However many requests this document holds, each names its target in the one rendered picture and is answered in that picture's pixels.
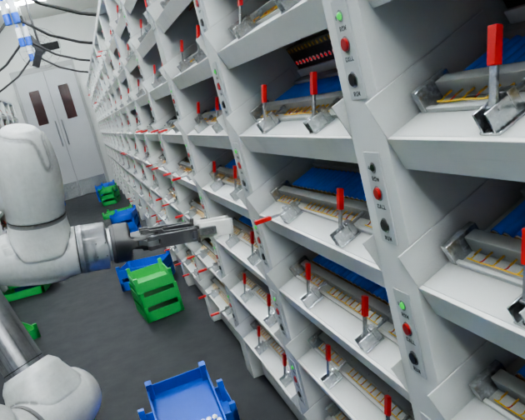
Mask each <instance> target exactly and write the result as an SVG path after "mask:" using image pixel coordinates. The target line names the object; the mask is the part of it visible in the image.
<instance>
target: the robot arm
mask: <svg viewBox="0 0 525 420"><path fill-rule="evenodd" d="M64 199H65V194H64V187H63V179H62V174H61V171H60V167H59V164H58V159H57V156H56V153H55V151H54V149H53V146H52V144H51V142H50V141H49V139H48V137H47V136H46V135H45V133H44V132H43V131H41V130H39V129H38V128H37V127H34V126H33V125H29V124H24V123H15V124H9V125H6V126H5V127H2V128H1V129H0V212H4V215H5V218H6V221H7V233H6V234H3V235H1V236H0V285H2V286H9V287H26V286H37V285H43V284H49V283H56V282H60V281H63V280H66V279H69V278H70V277H73V276H75V275H78V274H81V273H89V272H94V271H98V270H99V271H100V270H102V269H107V268H108V269H109V268H110V267H111V261H113V260H114V262H115V263H124V262H129V261H132V260H133V249H142V250H143V251H147V250H149V251H153V250H156V249H159V248H165V247H170V246H174V245H178V244H183V243H191V242H197V241H198V242H199V243H200V242H201V238H210V237H215V236H220V235H225V234H230V233H234V231H233V219H232V218H228V216H222V217H213V218H208V219H203V220H197V221H194V220H193V218H190V222H189V221H185V222H175V223H169V224H164V225H158V226H152V227H140V228H139V229H138V230H139V231H136V232H130V231H129V226H128V224H127V223H126V222H120V223H114V224H110V226H108V228H105V225H104V223H103V222H96V223H91V224H86V225H77V226H75V227H70V224H69V222H68V218H67V214H66V210H65V202H64ZM0 373H1V374H2V376H3V377H4V379H5V380H6V382H5V383H4V386H3V390H2V396H3V399H4V402H5V405H2V404H0V420H94V419H95V417H96V416H97V414H98V411H99V408H100V406H101V403H102V392H101V389H100V387H99V384H98V382H97V380H96V379H95V378H94V377H93V376H92V375H91V374H90V373H89V372H87V371H85V370H83V369H81V368H78V367H69V366H68V365H67V364H66V363H65V362H63V361H62V360H61V359H60V358H59V357H55V356H52V355H47V356H45V357H44V356H43V354H42V352H41V351H40V349H39V348H38V346H37V344H36V343H35V342H34V341H33V339H32V337H31V335H30V334H29V332H28V330H27V329H26V328H25V327H24V325H23V323H22V322H21V320H20V319H19V317H18V315H17V314H16V313H15V312H14V310H13V308H12V307H11V305H10V303H9V302H8V300H7V299H6V298H5V296H4V295H3V293H2V291H1V290H0Z"/></svg>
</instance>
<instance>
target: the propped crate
mask: <svg viewBox="0 0 525 420"><path fill-rule="evenodd" d="M198 366H199V367H198V368H195V369H193V370H191V371H188V372H185V373H182V374H179V375H177V376H175V377H170V378H169V379H166V380H163V381H161V382H157V383H154V384H153V385H152V384H151V381H150V380H149V381H146V382H145V387H146V389H147V395H148V398H149V402H150V404H151V408H152V413H153V416H154V418H155V420H201V419H203V418H204V419H206V418H207V417H211V416H212V415H213V414H217V416H218V417H219V418H222V420H227V419H226V416H225V414H224V411H223V408H222V406H221V403H220V402H219V399H218V395H217V394H216V391H215V389H214V386H213V383H212V381H211V378H210V377H209V374H208V370H207V369H206V365H205V362H204V361H201V362H199V363H198Z"/></svg>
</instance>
